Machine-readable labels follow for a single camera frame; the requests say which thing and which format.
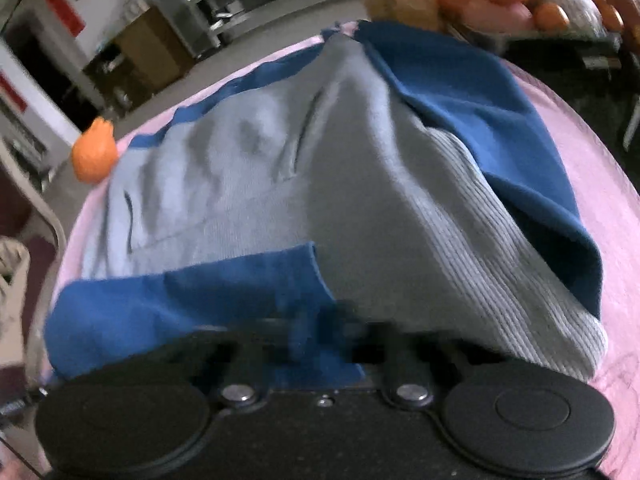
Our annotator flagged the pink table cloth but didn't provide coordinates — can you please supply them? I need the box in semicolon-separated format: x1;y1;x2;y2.
27;35;640;480

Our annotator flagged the orange plush toy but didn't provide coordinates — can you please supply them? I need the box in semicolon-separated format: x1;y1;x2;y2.
71;116;119;183

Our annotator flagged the grey and blue sweater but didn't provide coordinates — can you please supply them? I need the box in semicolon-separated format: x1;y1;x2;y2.
44;20;609;386

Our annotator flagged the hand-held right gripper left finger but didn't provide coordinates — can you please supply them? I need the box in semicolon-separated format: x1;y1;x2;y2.
192;317;306;408

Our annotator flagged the wooden cabinet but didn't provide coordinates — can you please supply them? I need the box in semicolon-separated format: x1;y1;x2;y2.
114;7;197;92

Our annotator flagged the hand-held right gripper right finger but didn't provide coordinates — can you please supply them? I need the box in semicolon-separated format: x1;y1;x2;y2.
345;317;453;408

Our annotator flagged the metal shelf rack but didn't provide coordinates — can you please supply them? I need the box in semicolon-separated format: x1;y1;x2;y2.
187;0;363;58

